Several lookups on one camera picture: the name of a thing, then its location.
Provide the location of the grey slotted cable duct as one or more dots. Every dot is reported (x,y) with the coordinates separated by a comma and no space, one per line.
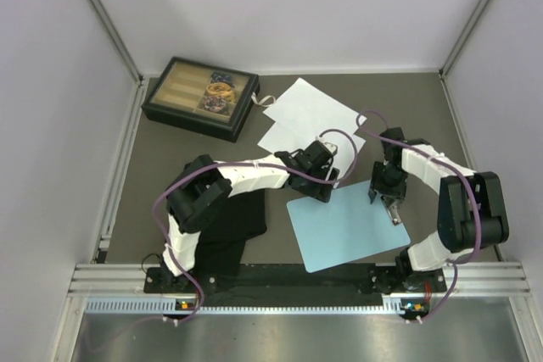
(172,306)

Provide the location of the right aluminium corner post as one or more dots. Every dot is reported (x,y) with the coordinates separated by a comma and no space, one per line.
(467,30)

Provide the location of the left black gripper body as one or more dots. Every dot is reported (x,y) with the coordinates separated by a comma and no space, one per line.
(313,188)

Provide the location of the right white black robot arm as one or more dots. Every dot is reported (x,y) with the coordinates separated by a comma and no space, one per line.
(471,213)

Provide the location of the black compartment display box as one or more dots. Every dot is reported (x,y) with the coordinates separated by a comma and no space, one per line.
(179,99)

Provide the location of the blue black small items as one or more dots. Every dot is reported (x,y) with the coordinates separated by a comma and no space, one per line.
(221,77)

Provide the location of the white paper sheet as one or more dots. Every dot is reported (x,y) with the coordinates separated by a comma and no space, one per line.
(307,110)
(282,138)

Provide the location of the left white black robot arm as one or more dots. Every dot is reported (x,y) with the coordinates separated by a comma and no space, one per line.
(214,208)

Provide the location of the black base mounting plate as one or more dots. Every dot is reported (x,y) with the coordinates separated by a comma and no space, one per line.
(365,278)

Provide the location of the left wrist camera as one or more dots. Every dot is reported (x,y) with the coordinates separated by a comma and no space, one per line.
(330,147)

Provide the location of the white ribbon tab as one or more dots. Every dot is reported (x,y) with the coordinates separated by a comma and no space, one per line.
(265,102)

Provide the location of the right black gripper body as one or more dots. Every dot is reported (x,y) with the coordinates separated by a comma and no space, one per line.
(390,182)

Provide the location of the aluminium corner post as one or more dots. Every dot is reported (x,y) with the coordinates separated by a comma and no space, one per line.
(467,30)
(114,36)

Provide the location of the yellow rubber bands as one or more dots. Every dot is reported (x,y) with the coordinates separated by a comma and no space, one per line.
(222,90)

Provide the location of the black cloth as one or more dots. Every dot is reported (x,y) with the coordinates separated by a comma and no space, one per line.
(221,245)

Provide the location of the left aluminium corner post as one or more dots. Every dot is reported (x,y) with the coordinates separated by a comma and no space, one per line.
(114,36)

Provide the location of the light blue clipboard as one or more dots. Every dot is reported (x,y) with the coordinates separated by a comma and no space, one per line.
(347,228)

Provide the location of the aluminium front frame rail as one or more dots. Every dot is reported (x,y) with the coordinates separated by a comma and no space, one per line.
(486,279)

